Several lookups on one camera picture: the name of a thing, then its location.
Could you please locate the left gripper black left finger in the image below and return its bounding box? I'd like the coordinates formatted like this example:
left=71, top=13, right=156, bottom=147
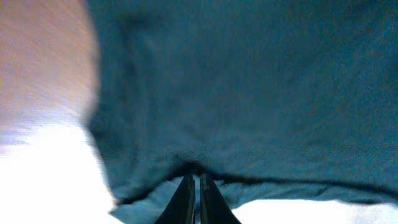
left=154, top=174, right=195, bottom=224

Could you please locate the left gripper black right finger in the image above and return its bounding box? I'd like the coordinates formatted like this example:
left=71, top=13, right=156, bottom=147
left=200, top=174, right=241, bottom=224

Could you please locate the dark green cloth garment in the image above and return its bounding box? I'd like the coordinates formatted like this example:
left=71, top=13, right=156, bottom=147
left=87, top=0, right=397, bottom=223

